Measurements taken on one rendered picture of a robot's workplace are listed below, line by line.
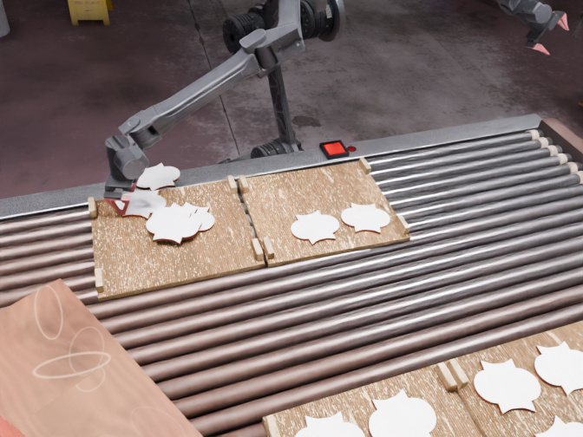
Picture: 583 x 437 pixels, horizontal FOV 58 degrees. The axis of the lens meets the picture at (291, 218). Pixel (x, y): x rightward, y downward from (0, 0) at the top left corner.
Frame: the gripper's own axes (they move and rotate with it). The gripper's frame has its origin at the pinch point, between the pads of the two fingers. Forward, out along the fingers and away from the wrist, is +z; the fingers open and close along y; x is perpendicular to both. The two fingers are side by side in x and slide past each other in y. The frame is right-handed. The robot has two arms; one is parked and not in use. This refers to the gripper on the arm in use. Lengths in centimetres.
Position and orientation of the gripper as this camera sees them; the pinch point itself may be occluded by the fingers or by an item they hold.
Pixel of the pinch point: (126, 200)
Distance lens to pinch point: 152.0
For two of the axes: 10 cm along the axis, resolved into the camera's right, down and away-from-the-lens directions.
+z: -0.9, 7.4, 6.7
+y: 0.3, -6.7, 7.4
